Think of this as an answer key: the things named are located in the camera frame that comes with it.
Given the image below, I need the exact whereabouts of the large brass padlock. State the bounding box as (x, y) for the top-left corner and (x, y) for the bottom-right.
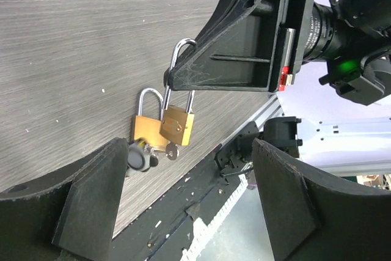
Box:
(131, 87), (169, 153)

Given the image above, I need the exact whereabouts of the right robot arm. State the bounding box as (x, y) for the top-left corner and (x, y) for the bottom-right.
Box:
(164, 0), (390, 106)

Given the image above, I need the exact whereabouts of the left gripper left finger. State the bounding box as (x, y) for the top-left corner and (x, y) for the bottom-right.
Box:
(1, 138), (128, 260)

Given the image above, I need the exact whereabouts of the slotted cable duct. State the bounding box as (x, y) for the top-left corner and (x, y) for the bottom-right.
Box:
(180, 175), (247, 261)

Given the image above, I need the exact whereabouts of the black white keychain charm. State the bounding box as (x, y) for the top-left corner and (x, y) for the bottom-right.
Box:
(125, 138), (159, 177)

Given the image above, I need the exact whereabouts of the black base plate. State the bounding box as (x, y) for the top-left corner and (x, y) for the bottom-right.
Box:
(57, 120), (269, 261)

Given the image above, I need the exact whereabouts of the small brass padlock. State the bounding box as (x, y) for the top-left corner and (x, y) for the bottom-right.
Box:
(159, 38), (198, 161)

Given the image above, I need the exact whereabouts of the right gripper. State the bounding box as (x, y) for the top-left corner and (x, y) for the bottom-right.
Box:
(164, 0), (314, 92)

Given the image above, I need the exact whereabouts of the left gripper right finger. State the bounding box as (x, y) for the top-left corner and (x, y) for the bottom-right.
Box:
(252, 139), (390, 260)

